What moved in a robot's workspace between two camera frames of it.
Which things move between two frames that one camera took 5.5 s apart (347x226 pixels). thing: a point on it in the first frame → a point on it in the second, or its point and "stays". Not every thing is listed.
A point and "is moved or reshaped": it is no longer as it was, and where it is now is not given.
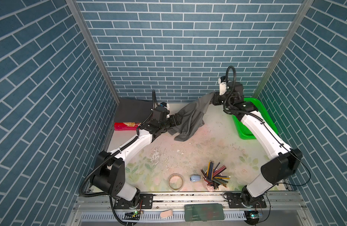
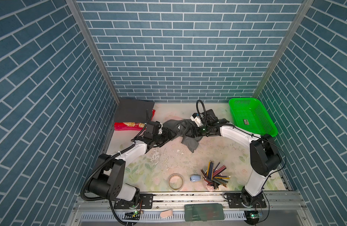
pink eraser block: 166,213 stays
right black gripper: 216,96 → 193,129
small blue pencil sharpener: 195,178 stays
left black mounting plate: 145,201 stays
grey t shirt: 192,114 is moved or reshaped
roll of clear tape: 175,181 stays
